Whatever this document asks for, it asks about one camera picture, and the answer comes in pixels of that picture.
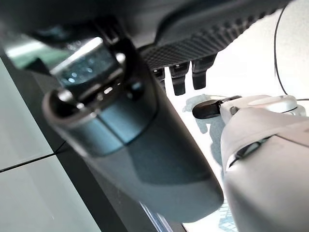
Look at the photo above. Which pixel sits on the silver right robot leg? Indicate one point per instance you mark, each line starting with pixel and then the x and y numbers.
pixel 265 169

